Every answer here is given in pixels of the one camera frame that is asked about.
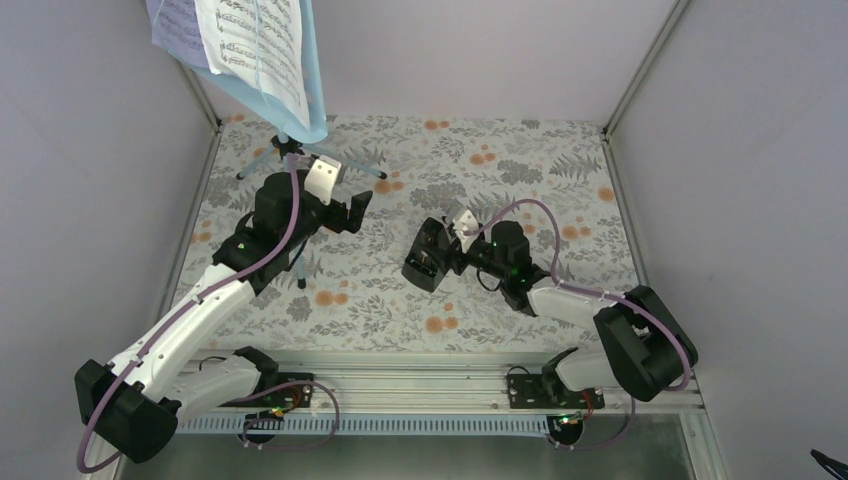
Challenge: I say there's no black metronome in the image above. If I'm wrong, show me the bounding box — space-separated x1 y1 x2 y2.
401 217 456 293

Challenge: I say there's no light blue music stand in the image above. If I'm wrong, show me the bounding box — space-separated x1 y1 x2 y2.
146 0 389 291

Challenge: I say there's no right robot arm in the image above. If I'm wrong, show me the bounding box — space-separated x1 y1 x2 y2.
433 221 698 407

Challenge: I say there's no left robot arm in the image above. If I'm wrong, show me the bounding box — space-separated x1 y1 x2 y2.
74 166 373 473

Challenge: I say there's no floral patterned mat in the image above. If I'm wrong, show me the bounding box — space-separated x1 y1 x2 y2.
205 116 638 352

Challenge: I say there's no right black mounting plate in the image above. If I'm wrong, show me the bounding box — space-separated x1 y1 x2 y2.
506 371 606 410

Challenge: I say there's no black mounting plate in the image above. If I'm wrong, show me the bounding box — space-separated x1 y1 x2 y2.
506 371 606 410
222 372 315 410

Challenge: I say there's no white sheet music page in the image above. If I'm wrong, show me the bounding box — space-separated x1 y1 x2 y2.
195 0 310 127

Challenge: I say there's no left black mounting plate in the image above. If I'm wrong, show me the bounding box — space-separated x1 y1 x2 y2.
222 372 315 410

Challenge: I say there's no black object at corner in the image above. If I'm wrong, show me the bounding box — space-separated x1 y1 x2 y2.
810 449 848 480

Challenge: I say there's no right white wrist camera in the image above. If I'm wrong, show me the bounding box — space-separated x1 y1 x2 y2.
445 207 480 253

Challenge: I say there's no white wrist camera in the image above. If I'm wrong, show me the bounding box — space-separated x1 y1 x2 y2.
304 155 342 205
445 207 480 253

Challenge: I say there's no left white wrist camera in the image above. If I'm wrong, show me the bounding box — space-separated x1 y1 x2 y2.
304 155 342 205

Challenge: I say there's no aluminium rail base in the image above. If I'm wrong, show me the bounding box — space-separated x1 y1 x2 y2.
105 350 727 479

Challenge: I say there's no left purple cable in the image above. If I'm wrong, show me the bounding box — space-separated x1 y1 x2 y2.
76 153 340 475

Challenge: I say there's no light blue cable duct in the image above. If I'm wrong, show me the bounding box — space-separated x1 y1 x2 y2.
129 414 554 438

